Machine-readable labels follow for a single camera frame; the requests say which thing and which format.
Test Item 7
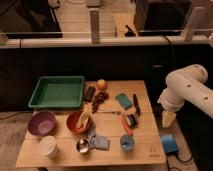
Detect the silver fork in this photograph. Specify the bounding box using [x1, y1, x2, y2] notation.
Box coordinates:
[96, 110, 121, 115]

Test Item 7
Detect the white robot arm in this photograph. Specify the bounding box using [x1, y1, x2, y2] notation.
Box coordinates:
[158, 64, 213, 128]

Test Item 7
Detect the blue cup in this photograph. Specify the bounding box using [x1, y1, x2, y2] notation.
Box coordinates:
[120, 135, 135, 152]

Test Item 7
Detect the small metal cup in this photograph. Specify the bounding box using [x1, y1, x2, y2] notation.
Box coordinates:
[76, 139, 90, 154]

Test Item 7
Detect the blue box on floor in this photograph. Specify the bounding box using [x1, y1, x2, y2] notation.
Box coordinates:
[161, 134, 179, 154]

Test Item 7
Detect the teal sponge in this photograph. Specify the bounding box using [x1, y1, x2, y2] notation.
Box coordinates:
[115, 93, 132, 110]

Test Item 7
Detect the wooden table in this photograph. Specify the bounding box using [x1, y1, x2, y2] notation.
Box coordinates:
[16, 80, 166, 168]

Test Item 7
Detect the dark grape bunch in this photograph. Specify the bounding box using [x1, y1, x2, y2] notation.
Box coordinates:
[92, 92, 109, 113]

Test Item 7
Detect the blue-grey cloth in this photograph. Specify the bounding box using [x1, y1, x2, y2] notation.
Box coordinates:
[88, 129, 109, 150]

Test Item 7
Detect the orange fruit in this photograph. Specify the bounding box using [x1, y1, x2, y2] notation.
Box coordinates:
[96, 79, 107, 90]

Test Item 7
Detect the black rectangular remote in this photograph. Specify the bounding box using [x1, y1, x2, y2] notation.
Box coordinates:
[84, 86, 96, 102]

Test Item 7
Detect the yellow banana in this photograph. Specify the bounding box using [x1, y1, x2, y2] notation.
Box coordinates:
[77, 103, 92, 128]

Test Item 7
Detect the orange-brown bowl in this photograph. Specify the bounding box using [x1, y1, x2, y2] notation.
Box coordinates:
[66, 111, 92, 134]

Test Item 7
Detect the green plastic tray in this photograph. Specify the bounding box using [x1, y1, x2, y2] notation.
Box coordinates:
[28, 76, 84, 109]

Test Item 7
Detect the purple bowl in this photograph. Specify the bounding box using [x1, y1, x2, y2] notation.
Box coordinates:
[28, 110, 56, 136]

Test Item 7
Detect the black handled knife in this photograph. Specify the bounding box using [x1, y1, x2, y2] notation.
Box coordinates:
[133, 94, 140, 116]

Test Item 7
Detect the orange handled tool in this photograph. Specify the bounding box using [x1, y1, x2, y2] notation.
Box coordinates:
[121, 116, 133, 136]

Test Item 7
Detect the grey angled post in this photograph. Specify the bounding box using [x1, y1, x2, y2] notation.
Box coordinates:
[182, 6, 205, 41]

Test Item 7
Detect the grey metal post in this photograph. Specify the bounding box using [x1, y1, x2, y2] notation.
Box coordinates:
[90, 8, 100, 44]

